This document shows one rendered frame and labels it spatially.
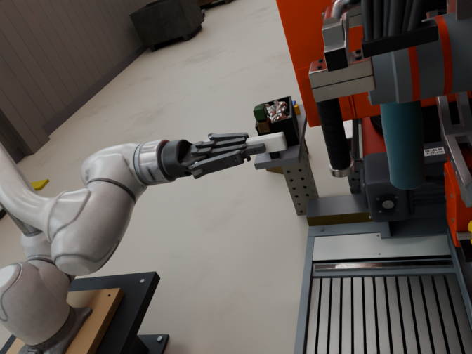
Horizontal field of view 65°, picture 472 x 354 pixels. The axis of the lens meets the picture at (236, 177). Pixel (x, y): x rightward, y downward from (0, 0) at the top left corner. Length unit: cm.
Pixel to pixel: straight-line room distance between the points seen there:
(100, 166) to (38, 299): 56
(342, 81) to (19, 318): 104
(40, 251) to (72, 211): 61
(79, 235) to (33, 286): 56
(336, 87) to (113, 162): 44
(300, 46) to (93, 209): 81
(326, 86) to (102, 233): 45
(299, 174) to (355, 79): 107
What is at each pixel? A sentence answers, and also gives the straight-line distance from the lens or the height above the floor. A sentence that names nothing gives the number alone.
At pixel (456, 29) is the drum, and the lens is 74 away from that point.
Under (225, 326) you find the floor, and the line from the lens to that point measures 149.
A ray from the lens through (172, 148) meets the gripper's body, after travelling 72.
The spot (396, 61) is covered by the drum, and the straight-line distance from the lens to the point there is 72.
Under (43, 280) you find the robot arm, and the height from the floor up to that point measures 53.
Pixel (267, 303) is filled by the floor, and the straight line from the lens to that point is 149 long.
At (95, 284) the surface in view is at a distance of 151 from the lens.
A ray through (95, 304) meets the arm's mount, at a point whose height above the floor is 33.
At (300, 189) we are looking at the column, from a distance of 167.
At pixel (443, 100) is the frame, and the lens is 101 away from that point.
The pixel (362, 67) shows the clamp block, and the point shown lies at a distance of 57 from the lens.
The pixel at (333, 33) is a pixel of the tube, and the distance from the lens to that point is 57.
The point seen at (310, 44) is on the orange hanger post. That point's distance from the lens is 122.
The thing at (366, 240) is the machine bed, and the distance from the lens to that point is 149.
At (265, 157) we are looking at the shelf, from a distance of 139.
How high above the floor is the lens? 115
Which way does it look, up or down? 31 degrees down
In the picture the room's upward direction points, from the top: 23 degrees counter-clockwise
